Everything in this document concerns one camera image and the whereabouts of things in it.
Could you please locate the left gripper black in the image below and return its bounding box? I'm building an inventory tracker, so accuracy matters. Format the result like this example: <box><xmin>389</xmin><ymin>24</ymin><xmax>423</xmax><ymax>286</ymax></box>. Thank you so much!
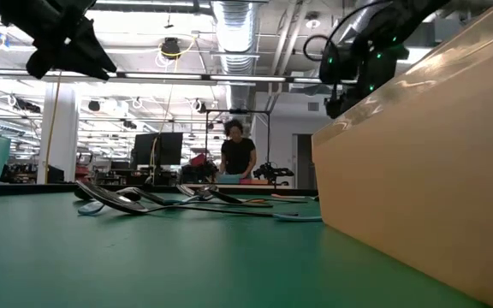
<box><xmin>15</xmin><ymin>0</ymin><xmax>118</xmax><ymax>82</ymax></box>

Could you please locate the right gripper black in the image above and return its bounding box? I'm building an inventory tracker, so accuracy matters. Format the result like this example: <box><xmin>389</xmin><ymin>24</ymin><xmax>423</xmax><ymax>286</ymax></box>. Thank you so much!
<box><xmin>318</xmin><ymin>31</ymin><xmax>412</xmax><ymax>121</ymax></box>

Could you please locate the grey door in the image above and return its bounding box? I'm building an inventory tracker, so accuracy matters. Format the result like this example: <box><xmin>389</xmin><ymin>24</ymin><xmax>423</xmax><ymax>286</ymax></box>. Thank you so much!
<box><xmin>295</xmin><ymin>133</ymin><xmax>315</xmax><ymax>190</ymax></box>

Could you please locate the white pillar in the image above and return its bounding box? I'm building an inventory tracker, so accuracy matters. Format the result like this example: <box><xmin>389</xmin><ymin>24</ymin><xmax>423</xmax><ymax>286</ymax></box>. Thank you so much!
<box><xmin>36</xmin><ymin>82</ymin><xmax>80</xmax><ymax>185</ymax></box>

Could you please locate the black overhead light bar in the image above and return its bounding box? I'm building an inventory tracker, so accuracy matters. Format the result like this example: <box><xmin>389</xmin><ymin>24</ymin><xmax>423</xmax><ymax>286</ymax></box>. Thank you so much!
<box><xmin>0</xmin><ymin>68</ymin><xmax>359</xmax><ymax>86</ymax></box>

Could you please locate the orange plastic bin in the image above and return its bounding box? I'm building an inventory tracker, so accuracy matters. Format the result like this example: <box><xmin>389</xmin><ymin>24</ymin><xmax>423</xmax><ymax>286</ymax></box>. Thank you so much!
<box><xmin>312</xmin><ymin>0</ymin><xmax>493</xmax><ymax>308</ymax></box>

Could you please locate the person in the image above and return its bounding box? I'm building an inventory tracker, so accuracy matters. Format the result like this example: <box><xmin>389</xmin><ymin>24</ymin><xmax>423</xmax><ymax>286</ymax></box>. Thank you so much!
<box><xmin>219</xmin><ymin>118</ymin><xmax>258</xmax><ymax>181</ymax></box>

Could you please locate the small teal bin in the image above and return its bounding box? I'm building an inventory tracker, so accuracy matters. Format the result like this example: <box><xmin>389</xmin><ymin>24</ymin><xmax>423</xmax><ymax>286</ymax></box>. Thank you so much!
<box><xmin>217</xmin><ymin>172</ymin><xmax>244</xmax><ymax>186</ymax></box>

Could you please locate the black computer monitor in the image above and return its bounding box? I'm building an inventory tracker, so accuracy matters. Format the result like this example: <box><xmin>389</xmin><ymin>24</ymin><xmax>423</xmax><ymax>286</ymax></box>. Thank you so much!
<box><xmin>132</xmin><ymin>131</ymin><xmax>185</xmax><ymax>186</ymax></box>

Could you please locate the black metal spoon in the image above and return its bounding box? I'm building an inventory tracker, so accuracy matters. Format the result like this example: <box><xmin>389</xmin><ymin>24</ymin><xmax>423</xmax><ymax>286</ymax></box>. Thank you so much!
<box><xmin>74</xmin><ymin>179</ymin><xmax>300</xmax><ymax>217</ymax></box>
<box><xmin>208</xmin><ymin>187</ymin><xmax>310</xmax><ymax>204</ymax></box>

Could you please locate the green table mat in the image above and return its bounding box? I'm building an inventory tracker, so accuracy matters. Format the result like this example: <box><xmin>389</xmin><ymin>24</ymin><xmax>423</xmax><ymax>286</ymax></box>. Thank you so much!
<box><xmin>0</xmin><ymin>191</ymin><xmax>493</xmax><ymax>308</ymax></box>

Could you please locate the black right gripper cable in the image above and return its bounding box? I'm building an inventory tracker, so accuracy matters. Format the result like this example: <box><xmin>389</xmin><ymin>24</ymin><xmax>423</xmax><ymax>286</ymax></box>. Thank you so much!
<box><xmin>303</xmin><ymin>0</ymin><xmax>395</xmax><ymax>63</ymax></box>

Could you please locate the thick yellow cable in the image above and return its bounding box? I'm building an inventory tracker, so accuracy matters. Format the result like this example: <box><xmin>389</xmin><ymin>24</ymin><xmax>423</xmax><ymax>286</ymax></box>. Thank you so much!
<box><xmin>43</xmin><ymin>70</ymin><xmax>64</xmax><ymax>185</ymax></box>

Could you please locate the black background frame stand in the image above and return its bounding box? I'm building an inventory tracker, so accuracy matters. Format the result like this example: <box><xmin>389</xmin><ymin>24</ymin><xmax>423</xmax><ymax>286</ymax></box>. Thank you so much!
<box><xmin>204</xmin><ymin>108</ymin><xmax>273</xmax><ymax>172</ymax></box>

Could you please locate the black ceiling dome camera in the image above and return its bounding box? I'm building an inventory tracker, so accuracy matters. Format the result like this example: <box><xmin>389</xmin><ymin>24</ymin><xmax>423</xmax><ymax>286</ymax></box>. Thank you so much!
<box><xmin>160</xmin><ymin>37</ymin><xmax>182</xmax><ymax>61</ymax></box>

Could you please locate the silver ventilation duct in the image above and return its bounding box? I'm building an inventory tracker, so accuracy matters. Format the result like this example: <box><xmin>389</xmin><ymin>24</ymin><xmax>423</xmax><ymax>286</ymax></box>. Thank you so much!
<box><xmin>210</xmin><ymin>0</ymin><xmax>259</xmax><ymax>142</ymax></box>

